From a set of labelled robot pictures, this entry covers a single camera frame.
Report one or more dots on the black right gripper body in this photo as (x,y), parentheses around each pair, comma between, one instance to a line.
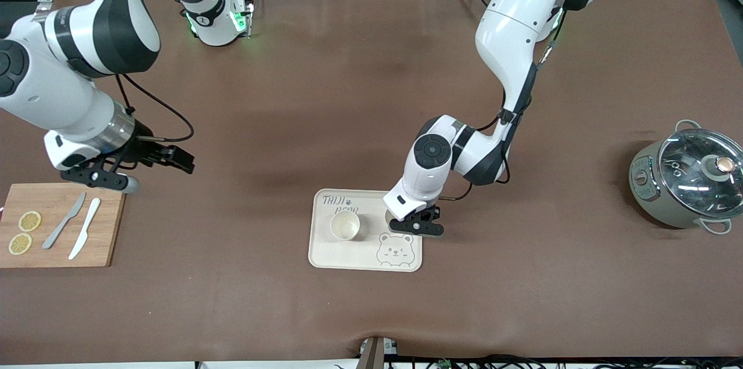
(143,148)

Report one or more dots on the white IKEA cup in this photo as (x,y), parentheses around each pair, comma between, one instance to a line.
(345,225)
(389,217)

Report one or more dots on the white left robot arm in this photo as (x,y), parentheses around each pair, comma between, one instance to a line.
(505,26)

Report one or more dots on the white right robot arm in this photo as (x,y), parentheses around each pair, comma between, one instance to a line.
(58,84)

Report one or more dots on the cream tray with bear print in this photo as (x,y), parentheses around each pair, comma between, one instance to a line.
(360,256)

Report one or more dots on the wooden cutting board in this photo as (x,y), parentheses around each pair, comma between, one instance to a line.
(110,230)

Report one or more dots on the white plastic knife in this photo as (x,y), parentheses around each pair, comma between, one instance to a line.
(86,230)

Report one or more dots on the brown table cover mat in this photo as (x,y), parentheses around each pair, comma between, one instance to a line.
(371,125)

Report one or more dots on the grey plastic knife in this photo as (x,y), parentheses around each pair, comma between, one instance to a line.
(61,227)

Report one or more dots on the lemon slice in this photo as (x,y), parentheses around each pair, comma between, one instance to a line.
(20,243)
(29,221)

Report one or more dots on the grey-green electric pot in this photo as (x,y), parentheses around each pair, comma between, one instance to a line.
(647,195)

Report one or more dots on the glass pot lid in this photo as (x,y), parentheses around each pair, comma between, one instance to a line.
(691,183)

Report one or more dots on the brown camera post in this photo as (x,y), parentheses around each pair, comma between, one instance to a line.
(371,354)

